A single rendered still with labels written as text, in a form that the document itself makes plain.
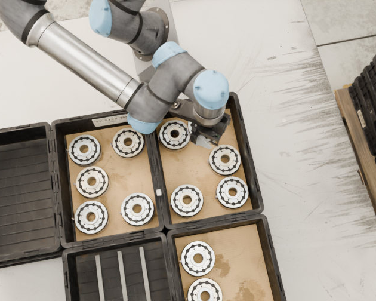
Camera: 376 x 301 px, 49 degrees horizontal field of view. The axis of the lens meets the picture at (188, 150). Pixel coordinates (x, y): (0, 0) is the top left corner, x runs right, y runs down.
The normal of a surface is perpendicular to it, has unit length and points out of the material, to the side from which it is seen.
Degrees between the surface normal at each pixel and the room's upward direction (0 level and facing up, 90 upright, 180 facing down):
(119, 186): 0
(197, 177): 0
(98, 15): 51
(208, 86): 2
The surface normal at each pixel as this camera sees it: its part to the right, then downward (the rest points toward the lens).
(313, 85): 0.02, -0.30
